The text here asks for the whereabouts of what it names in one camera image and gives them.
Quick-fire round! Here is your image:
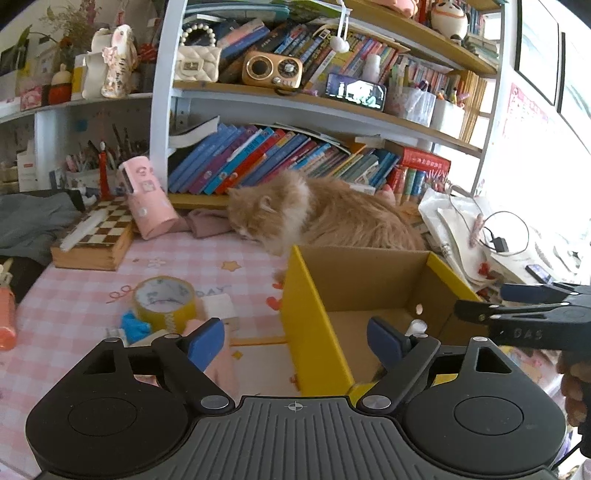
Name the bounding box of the white pump bottle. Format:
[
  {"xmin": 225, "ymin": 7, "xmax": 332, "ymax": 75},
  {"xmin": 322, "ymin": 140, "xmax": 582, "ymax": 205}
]
[{"xmin": 405, "ymin": 319, "xmax": 428, "ymax": 337}]

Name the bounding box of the white usb charger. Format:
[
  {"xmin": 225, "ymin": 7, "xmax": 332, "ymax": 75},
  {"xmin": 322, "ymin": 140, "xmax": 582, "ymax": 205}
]
[{"xmin": 201, "ymin": 293, "xmax": 239, "ymax": 332}]

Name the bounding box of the yellow tape roll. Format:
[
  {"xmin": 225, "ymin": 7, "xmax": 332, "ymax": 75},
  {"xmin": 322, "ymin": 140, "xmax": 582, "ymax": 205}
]
[{"xmin": 132, "ymin": 276, "xmax": 197, "ymax": 334}]

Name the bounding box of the blue block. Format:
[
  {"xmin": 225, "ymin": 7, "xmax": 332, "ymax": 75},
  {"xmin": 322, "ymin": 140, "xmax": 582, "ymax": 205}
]
[{"xmin": 121, "ymin": 310, "xmax": 152, "ymax": 344}]

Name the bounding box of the person's right hand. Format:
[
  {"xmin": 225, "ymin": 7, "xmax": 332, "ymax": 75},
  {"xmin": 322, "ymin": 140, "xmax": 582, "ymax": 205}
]
[{"xmin": 557, "ymin": 352, "xmax": 590, "ymax": 427}]

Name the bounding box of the stack of papers and bags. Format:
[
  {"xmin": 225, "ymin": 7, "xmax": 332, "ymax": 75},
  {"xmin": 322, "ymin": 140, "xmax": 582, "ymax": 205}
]
[{"xmin": 419, "ymin": 188, "xmax": 590, "ymax": 291}]

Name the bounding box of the yellow cardboard box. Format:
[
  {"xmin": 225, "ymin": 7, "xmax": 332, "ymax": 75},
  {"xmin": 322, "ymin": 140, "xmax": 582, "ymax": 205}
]
[{"xmin": 280, "ymin": 246, "xmax": 487, "ymax": 398}]

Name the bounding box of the pink cloth by cat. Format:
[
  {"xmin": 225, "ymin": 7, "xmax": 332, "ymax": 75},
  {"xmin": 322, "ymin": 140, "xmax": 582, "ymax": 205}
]
[{"xmin": 174, "ymin": 209, "xmax": 232, "ymax": 239}]

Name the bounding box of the pink checkered table mat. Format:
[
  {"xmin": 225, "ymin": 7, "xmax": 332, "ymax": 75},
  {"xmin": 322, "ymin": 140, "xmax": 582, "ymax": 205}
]
[{"xmin": 1, "ymin": 233, "xmax": 300, "ymax": 477}]

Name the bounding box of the wooden chess board box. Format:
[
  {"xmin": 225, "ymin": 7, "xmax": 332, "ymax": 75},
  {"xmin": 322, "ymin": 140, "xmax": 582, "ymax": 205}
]
[{"xmin": 50, "ymin": 197, "xmax": 134, "ymax": 271}]

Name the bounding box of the pink cylindrical humidifier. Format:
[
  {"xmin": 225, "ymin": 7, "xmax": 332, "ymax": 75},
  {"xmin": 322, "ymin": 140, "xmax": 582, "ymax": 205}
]
[{"xmin": 118, "ymin": 156, "xmax": 178, "ymax": 240}]

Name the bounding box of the orange fluffy cat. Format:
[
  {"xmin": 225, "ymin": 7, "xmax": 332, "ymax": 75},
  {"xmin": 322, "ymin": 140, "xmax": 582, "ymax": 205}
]
[{"xmin": 228, "ymin": 171, "xmax": 426, "ymax": 256}]

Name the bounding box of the white plastic case on chessboard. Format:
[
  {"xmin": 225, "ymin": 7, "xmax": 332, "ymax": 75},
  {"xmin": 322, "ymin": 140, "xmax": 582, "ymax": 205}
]
[{"xmin": 59, "ymin": 209, "xmax": 108, "ymax": 252}]

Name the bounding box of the red book box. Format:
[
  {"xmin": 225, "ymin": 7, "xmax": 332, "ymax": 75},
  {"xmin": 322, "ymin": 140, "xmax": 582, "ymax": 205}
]
[{"xmin": 399, "ymin": 147, "xmax": 451, "ymax": 177}]

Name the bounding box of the red tassel ornament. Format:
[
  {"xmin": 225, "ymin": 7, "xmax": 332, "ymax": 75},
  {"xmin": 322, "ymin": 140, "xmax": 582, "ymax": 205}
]
[{"xmin": 98, "ymin": 141, "xmax": 112, "ymax": 201}]

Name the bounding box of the row of lower shelf books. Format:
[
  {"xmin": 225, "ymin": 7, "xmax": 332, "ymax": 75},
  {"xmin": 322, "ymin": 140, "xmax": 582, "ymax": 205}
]
[{"xmin": 168, "ymin": 118, "xmax": 400, "ymax": 196}]

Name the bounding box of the orange pink spray bottle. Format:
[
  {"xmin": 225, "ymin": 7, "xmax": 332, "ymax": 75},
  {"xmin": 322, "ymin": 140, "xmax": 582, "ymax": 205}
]
[{"xmin": 0, "ymin": 258, "xmax": 17, "ymax": 351}]

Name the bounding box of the grey cloth pile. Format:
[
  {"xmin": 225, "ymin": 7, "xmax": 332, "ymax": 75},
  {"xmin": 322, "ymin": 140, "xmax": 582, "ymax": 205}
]
[{"xmin": 0, "ymin": 192, "xmax": 81, "ymax": 267}]

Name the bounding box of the smartphone on shelf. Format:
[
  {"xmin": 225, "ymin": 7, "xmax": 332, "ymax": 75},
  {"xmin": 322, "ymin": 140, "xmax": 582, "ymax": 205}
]
[{"xmin": 325, "ymin": 73, "xmax": 387, "ymax": 111}]

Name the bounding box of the cream quilted handbag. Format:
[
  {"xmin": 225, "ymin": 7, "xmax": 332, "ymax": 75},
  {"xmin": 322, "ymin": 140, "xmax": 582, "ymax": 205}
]
[{"xmin": 174, "ymin": 23, "xmax": 221, "ymax": 83}]

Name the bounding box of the panda plush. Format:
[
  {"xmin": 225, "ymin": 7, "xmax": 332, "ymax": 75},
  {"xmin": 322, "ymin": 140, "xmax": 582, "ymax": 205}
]
[{"xmin": 430, "ymin": 1, "xmax": 469, "ymax": 43}]

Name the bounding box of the wooden retro radio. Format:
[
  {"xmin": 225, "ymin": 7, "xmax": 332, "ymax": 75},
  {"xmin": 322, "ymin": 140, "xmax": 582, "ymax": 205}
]
[{"xmin": 242, "ymin": 51, "xmax": 304, "ymax": 90}]

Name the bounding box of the white rabbit figurine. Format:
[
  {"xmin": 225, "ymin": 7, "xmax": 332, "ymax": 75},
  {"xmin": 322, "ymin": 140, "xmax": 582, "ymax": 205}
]
[{"xmin": 87, "ymin": 24, "xmax": 138, "ymax": 99}]

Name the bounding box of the black charger cable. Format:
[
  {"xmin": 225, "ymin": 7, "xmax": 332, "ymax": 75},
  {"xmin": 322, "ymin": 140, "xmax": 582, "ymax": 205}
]
[{"xmin": 479, "ymin": 210, "xmax": 531, "ymax": 256}]

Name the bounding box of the white bookshelf frame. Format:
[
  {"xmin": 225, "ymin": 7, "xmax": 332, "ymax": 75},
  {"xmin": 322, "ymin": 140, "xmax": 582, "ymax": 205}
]
[{"xmin": 149, "ymin": 1, "xmax": 499, "ymax": 207}]

